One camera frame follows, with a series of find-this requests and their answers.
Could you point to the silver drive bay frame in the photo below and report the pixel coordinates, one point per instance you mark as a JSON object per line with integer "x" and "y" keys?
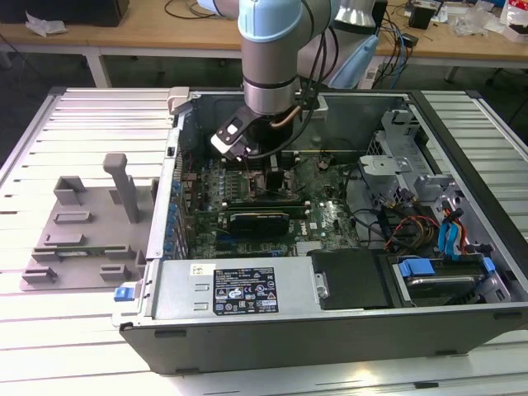
{"x": 396, "y": 119}

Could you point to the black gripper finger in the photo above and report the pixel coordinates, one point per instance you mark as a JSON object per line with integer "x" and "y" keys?
{"x": 274, "y": 179}

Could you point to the red white package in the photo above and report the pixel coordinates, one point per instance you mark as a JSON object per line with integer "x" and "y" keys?
{"x": 515, "y": 12}

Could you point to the silver metal bracket plate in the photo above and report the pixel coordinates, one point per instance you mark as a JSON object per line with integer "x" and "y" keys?
{"x": 383, "y": 165}

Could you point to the large black box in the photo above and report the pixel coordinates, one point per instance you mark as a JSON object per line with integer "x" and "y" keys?
{"x": 62, "y": 10}

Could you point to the green motherboard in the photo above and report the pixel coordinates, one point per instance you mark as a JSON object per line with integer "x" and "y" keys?
{"x": 326, "y": 222}

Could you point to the silver chipset heatsink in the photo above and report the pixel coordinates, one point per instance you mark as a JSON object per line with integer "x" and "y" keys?
{"x": 307, "y": 246}

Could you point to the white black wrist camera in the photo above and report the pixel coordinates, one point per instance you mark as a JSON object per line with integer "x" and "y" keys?
{"x": 222, "y": 143}

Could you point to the CPU socket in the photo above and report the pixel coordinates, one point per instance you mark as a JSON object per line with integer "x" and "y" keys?
{"x": 255, "y": 183}

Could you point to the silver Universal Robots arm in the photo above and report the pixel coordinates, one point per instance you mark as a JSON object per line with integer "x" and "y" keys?
{"x": 268, "y": 62}

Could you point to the crumpled clear plastic wrap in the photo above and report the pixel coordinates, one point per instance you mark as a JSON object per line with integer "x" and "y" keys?
{"x": 45, "y": 24}

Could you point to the blue case latch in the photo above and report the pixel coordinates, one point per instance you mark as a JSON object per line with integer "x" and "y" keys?
{"x": 123, "y": 293}

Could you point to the clear plastic bags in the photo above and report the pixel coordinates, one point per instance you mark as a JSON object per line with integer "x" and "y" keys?
{"x": 474, "y": 20}

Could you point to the long wooden desk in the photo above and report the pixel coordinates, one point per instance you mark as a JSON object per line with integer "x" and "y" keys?
{"x": 144, "y": 35}

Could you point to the grey case clip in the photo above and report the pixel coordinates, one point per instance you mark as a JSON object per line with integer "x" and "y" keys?
{"x": 179, "y": 97}

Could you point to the small black box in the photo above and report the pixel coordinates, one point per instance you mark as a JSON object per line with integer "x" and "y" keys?
{"x": 420, "y": 18}

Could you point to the open black PC case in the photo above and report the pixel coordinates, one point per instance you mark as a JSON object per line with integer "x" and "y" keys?
{"x": 288, "y": 342}

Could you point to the black plastic shroud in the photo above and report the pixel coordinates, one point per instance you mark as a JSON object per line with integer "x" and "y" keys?
{"x": 350, "y": 280}

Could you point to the black power adapter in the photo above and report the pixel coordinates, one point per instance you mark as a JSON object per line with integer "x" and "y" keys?
{"x": 410, "y": 40}

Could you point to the grey parts rack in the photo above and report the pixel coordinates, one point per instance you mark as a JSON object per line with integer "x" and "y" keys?
{"x": 95, "y": 231}

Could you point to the silver power supply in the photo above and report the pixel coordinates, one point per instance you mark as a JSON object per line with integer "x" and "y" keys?
{"x": 181, "y": 288}

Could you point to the green RAM stick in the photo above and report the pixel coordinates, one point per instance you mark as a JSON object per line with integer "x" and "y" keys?
{"x": 88, "y": 249}

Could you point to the black graphics card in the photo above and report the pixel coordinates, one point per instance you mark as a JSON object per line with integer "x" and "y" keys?
{"x": 260, "y": 224}

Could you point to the hard disk blue carrier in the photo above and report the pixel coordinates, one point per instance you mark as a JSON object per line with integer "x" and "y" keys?
{"x": 416, "y": 268}

